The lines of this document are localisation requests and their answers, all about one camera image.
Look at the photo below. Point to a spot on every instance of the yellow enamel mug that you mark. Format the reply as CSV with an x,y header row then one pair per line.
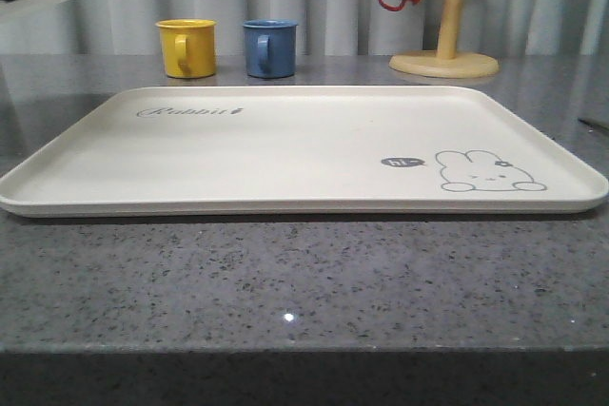
x,y
188,47

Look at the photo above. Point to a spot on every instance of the blue enamel mug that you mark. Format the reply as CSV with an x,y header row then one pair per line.
x,y
270,48

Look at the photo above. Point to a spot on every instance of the wooden mug tree stand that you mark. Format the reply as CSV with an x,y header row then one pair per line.
x,y
446,61

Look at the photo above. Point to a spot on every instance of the cream rabbit print tray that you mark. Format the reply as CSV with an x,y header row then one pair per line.
x,y
281,149

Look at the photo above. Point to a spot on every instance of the grey pleated curtain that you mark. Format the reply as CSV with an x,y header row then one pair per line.
x,y
499,28

